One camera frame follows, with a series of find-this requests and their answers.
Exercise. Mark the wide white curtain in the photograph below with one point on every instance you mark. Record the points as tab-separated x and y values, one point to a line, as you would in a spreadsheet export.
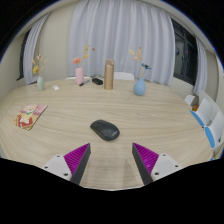
120	36

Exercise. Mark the gold drink bottle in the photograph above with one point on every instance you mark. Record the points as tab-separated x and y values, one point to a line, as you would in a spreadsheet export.
109	75

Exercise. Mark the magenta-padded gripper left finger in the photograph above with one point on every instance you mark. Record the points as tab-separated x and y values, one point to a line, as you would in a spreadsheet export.
74	161

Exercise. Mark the pink vase with orange flower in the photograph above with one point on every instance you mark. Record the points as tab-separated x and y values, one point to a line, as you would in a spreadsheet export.
79	76

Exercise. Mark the cartoon print mouse pad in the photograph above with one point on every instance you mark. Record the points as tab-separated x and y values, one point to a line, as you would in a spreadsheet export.
30	116

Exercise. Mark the black computer mouse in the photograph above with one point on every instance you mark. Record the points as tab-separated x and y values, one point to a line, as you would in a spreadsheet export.
105	130

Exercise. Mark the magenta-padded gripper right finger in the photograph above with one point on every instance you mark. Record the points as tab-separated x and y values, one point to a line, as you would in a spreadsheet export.
148	160

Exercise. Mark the white remote control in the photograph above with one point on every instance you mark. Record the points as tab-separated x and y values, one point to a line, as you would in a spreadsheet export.
56	87

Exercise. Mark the small black box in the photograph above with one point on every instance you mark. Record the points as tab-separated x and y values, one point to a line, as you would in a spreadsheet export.
97	81

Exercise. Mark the green vase with yellow flowers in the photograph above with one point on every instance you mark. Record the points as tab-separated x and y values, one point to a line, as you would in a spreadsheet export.
40	84

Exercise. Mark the blue vase with dried flowers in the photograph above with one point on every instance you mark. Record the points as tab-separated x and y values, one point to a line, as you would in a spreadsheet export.
139	88

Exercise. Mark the dark window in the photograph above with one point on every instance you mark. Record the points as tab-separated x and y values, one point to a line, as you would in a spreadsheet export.
23	56
185	56

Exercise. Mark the dark pen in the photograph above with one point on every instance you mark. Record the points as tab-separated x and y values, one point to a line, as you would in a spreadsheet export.
84	82

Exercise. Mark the narrow white curtain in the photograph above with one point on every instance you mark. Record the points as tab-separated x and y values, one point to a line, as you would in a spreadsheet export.
33	56
201	70

